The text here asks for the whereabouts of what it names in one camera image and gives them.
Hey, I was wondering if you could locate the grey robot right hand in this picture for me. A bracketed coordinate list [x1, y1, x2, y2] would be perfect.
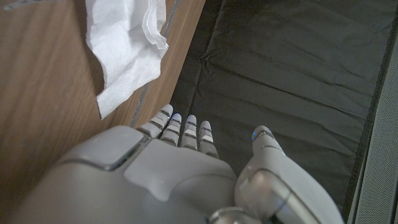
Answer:
[6, 103, 345, 224]

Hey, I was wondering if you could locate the white paper tissue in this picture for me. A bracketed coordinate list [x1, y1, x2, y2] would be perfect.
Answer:
[85, 0, 170, 121]

